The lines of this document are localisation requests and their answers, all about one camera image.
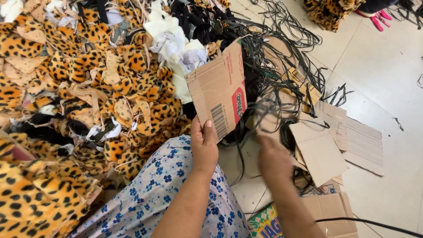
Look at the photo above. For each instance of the colourful printed carton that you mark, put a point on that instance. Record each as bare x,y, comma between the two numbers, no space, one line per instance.
330,213

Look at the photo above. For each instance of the pale creased cardboard piece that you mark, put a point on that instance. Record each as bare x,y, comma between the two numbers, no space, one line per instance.
332,114

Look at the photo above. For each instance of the pink sandal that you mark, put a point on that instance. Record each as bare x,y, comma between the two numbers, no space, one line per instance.
376,19

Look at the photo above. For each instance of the heap of white fabric scraps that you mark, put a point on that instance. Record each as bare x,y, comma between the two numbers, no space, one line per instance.
173,49

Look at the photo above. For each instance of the person's right hand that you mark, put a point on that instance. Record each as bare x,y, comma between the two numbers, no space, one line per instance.
275,162

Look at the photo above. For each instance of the heap of black fabric scraps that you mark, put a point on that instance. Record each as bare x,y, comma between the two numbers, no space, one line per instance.
198,23

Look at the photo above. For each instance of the small leopard print fabric pile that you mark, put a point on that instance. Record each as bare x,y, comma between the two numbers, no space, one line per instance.
330,13

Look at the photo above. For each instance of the printed brown cardboard piece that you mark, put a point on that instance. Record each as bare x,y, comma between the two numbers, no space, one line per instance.
216,91

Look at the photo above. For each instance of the small printed cardboard scrap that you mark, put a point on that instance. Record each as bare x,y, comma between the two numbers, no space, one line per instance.
325,189

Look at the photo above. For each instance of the heap of leopard print fabric scraps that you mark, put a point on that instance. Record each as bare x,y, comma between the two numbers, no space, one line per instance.
76,99

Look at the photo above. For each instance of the blue floral dress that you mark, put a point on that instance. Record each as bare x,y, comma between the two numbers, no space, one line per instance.
155,195

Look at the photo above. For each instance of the barcode cardboard piece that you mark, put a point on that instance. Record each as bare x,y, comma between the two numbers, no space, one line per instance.
299,81

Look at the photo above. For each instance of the folded plain cardboard piece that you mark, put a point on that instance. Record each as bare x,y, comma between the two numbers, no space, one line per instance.
319,150

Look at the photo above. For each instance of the person's left hand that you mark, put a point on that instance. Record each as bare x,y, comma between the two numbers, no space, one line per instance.
203,150

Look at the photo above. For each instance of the small black scrap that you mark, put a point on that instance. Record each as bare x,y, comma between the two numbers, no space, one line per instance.
398,124

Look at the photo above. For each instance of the flat corrugated cardboard sheet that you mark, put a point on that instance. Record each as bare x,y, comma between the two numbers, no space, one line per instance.
363,147

